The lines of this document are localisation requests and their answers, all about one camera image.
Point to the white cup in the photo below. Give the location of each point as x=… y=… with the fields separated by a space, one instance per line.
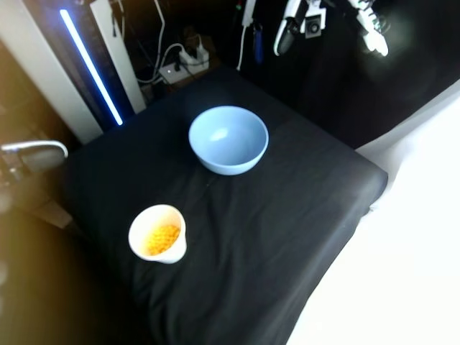
x=138 y=230

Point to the yellow corn kernels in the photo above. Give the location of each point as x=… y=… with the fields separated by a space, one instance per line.
x=161 y=239

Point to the blue bowl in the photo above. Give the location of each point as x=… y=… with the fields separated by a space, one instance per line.
x=228 y=140

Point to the wide white upright panel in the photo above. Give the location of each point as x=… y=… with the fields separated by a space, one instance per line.
x=46 y=64

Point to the blue-white light strip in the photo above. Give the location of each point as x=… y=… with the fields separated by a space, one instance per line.
x=91 y=68

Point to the black light strip panel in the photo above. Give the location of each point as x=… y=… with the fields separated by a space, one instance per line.
x=104 y=64

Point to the narrow white upright panel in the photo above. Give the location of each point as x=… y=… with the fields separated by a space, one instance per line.
x=116 y=54

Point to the white adapter box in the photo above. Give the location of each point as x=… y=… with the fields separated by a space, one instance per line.
x=172 y=73

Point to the white power strip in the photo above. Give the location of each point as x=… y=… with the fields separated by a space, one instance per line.
x=196 y=61

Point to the black tablecloth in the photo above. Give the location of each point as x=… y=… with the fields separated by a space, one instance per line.
x=251 y=233

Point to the blue hanging tool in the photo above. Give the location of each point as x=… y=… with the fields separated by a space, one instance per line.
x=257 y=43

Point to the white backdrop cloth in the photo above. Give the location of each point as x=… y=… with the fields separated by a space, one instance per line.
x=413 y=251

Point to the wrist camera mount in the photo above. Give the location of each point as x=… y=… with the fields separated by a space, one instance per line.
x=315 y=25

